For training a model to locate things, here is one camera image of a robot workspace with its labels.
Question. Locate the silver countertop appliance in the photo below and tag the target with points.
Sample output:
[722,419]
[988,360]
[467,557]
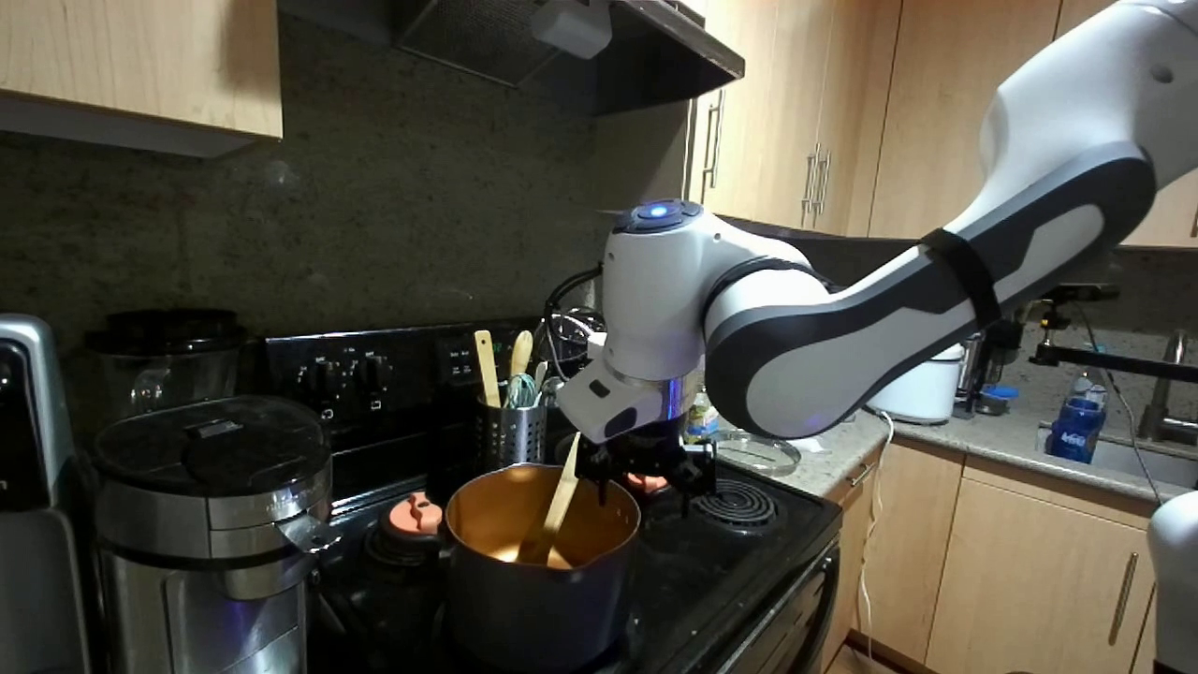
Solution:
[39,561]

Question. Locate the stainless steel pressure cooker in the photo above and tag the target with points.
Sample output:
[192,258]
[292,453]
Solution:
[198,586]

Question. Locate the black stereo camera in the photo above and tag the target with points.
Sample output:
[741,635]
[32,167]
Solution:
[1070,294]

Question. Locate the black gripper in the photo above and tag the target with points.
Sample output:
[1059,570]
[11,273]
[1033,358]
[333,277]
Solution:
[650,451]

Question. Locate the black coil stove burner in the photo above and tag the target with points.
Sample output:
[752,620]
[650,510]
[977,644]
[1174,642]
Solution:
[736,504]

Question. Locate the round wooden spoon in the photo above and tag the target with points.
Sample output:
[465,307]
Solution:
[520,353]

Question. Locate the dark pot with orange interior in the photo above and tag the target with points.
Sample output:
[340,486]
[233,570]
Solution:
[535,610]

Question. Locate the steel utensil holder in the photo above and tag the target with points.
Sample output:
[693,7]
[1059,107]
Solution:
[510,436]

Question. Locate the light blue utensil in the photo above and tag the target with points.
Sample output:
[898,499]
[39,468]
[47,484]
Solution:
[524,391]

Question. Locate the black electric stove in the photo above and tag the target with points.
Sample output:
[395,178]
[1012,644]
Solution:
[736,561]

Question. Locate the light wood base cabinet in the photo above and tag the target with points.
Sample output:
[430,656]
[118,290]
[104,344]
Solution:
[997,561]

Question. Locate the metal sink faucet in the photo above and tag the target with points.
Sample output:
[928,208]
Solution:
[1174,411]

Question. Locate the flat wooden spatula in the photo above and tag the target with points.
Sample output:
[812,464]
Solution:
[489,364]

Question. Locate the black camera clamp arm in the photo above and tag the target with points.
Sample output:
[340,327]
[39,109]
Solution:
[1085,360]

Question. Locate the dark range hood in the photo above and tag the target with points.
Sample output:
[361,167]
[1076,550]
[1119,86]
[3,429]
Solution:
[650,62]

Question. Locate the clear glass lid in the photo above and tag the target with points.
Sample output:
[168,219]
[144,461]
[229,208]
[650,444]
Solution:
[769,459]

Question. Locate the white rice cooker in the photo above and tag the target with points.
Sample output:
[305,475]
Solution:
[928,394]

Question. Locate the blue lidded container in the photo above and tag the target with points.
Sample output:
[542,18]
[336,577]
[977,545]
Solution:
[997,396]

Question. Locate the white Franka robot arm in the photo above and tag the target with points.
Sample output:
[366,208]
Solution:
[811,348]

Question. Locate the wooden spoon in pot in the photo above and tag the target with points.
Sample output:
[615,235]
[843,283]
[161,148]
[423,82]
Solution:
[562,491]

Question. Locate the grey hood light fixture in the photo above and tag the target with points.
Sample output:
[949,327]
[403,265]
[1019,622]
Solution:
[574,22]

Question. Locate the light wood upper cabinet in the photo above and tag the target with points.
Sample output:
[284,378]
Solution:
[124,62]
[847,123]

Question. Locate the black countertop appliance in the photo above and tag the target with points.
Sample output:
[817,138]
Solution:
[161,360]

